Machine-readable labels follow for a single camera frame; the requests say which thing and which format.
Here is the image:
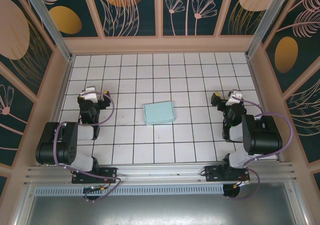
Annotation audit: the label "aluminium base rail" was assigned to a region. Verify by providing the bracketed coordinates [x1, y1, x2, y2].
[23, 162, 297, 186]

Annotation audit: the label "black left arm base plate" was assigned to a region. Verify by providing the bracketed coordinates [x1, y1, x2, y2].
[71, 166, 118, 185]

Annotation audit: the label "wall panel large pink circle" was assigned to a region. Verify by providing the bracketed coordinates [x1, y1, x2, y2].
[0, 0, 55, 97]

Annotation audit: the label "teal paper box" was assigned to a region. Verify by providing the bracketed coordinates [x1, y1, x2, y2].
[142, 100, 176, 126]

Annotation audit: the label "aluminium frame strut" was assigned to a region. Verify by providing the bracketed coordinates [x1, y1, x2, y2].
[13, 184, 35, 225]
[287, 176, 310, 225]

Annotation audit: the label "aluminium table edge rail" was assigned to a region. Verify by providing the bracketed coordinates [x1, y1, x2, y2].
[244, 51, 283, 162]
[39, 54, 75, 167]

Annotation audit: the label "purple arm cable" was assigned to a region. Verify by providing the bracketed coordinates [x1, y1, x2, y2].
[231, 97, 294, 201]
[53, 91, 123, 203]

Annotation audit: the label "wall panel gold oval fern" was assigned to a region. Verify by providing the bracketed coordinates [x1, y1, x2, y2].
[262, 0, 320, 95]

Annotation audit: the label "wall panel with flowers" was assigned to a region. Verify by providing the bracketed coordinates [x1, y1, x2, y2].
[162, 0, 229, 37]

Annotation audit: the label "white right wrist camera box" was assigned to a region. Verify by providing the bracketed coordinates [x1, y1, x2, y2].
[225, 89, 245, 106]

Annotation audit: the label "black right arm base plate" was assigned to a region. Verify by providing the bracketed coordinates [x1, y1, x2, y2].
[204, 165, 251, 183]

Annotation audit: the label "wall panel with gold oval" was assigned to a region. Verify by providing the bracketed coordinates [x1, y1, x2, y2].
[37, 0, 105, 38]

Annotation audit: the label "small circuit board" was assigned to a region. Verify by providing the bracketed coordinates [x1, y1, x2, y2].
[83, 184, 106, 194]

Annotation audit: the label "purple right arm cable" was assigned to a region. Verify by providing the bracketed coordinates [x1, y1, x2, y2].
[231, 97, 294, 201]

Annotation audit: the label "grey slotted cable duct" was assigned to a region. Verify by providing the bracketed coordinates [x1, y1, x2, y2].
[33, 184, 225, 196]

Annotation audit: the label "grey metal sheet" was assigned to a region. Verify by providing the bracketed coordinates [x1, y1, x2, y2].
[14, 182, 308, 225]

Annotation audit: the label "aluminium corner post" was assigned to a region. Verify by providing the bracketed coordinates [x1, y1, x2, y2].
[244, 0, 295, 58]
[19, 0, 75, 62]

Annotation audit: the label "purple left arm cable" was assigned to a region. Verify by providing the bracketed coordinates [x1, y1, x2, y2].
[53, 91, 123, 203]

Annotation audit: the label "yellow power connector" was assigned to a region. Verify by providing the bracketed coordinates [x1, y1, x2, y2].
[233, 181, 251, 189]

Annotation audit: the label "wall panel single flower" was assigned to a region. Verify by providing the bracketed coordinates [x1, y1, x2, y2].
[0, 61, 35, 167]

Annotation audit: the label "wall panel orange circle leaves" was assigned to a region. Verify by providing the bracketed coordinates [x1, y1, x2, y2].
[89, 0, 158, 38]

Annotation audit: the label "wall panel pink leaves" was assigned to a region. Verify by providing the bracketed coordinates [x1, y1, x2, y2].
[284, 76, 320, 164]

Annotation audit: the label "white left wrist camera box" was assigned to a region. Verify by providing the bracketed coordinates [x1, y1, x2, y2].
[79, 86, 100, 103]

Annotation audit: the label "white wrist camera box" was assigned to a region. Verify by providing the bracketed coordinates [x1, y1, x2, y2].
[79, 86, 100, 103]
[225, 89, 245, 106]

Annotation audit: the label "wall panel pink circle grass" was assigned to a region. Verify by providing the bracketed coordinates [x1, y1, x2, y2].
[219, 0, 276, 37]

